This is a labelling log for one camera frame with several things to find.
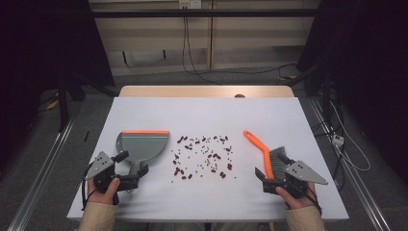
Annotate red beans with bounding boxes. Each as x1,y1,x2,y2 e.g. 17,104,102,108
170,135,238,184

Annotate black floor cable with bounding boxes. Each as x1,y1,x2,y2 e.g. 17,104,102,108
191,63,297,76

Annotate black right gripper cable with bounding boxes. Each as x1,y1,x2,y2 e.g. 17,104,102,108
306,184,322,216

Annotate yellow tape piece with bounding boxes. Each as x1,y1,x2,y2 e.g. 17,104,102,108
46,98,61,111

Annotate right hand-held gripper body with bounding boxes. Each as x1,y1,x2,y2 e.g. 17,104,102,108
263,160,329,199

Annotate white wall socket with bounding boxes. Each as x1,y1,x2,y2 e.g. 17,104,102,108
178,0,202,10

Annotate dark curtain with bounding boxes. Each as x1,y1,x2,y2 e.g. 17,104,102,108
0,0,115,169
296,0,408,176

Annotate black hanging wall cable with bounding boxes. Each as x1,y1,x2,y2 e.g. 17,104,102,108
181,16,222,86

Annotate bundle of black cables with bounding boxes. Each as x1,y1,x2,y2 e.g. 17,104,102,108
312,95,346,191

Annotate grey dustpan with orange edge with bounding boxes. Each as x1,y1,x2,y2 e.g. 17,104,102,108
115,129,170,193

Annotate white floor cable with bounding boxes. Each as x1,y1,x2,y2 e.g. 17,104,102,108
330,100,371,172

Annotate person's right hand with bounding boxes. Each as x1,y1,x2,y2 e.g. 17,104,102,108
276,184,319,210

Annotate aluminium floor rail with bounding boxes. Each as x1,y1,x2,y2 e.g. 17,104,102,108
7,118,76,231
309,97,393,231

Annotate white table mat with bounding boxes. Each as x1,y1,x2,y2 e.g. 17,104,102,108
66,96,350,222

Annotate person's left hand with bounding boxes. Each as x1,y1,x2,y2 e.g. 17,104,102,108
87,178,121,206

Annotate wooden table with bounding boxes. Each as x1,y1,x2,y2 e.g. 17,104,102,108
118,85,295,98

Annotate black metal stand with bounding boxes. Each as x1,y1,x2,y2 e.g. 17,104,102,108
57,71,119,133
287,62,333,129

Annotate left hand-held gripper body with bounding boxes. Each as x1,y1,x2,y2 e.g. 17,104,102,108
85,151,140,194

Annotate orange brush with grey bristles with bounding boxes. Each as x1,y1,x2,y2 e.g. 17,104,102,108
242,129,290,181

